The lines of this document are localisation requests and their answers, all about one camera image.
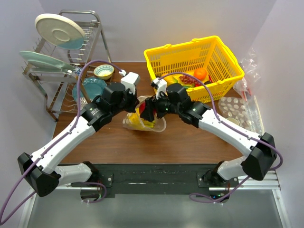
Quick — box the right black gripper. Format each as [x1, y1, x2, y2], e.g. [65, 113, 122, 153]
[141, 89, 181, 122]

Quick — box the red apple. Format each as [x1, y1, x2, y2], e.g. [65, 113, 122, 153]
[138, 101, 146, 114]

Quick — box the yellow banana bunch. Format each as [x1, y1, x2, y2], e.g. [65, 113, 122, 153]
[126, 113, 155, 131]

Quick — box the clear zip top bag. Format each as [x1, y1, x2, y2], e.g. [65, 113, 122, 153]
[123, 96, 167, 133]

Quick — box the yellow plastic shopping basket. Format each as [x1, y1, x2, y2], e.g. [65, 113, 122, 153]
[144, 36, 245, 103]

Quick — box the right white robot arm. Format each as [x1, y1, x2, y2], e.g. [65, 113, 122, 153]
[139, 84, 277, 187]

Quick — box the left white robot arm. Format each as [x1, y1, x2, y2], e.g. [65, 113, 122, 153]
[18, 82, 139, 197]

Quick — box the polka dot plastic bag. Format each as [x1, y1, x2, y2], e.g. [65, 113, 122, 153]
[218, 97, 263, 133]

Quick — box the crumpled clear plastic bag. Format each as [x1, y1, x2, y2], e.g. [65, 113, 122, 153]
[233, 47, 261, 102]

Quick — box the teal scalloped plate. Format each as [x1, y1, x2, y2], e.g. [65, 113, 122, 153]
[82, 77, 107, 100]

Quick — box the teal rimmed yellow bowl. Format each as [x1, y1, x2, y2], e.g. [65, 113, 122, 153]
[94, 64, 114, 80]

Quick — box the mango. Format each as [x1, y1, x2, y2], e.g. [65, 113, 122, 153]
[164, 74, 180, 86]

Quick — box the blue patterned cup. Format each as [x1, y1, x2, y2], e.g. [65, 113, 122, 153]
[80, 97, 87, 107]

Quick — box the red grape bunch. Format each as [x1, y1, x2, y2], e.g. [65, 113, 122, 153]
[179, 75, 197, 87]

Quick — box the small blue white bowl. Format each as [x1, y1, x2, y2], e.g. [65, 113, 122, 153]
[73, 66, 83, 76]

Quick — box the orange fruit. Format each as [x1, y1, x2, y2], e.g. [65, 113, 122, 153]
[193, 68, 207, 81]

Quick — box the steel dish rack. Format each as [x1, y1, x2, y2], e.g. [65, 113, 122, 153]
[20, 9, 111, 122]

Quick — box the white paper cup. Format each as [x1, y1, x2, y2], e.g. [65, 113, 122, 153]
[226, 117, 240, 126]

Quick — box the white and teal plate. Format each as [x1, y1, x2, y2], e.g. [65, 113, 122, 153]
[35, 13, 86, 50]

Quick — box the pale green plate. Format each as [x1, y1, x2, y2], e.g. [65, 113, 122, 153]
[19, 51, 74, 71]

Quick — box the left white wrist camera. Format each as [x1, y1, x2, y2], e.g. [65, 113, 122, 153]
[120, 72, 140, 95]

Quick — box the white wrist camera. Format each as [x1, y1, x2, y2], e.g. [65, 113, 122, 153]
[120, 72, 140, 95]
[151, 78, 167, 100]

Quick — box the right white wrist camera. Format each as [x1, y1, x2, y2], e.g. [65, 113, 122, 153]
[151, 78, 167, 100]

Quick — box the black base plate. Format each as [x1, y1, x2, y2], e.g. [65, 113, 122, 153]
[70, 163, 239, 199]

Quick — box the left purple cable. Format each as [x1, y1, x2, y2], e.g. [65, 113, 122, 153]
[0, 59, 123, 223]

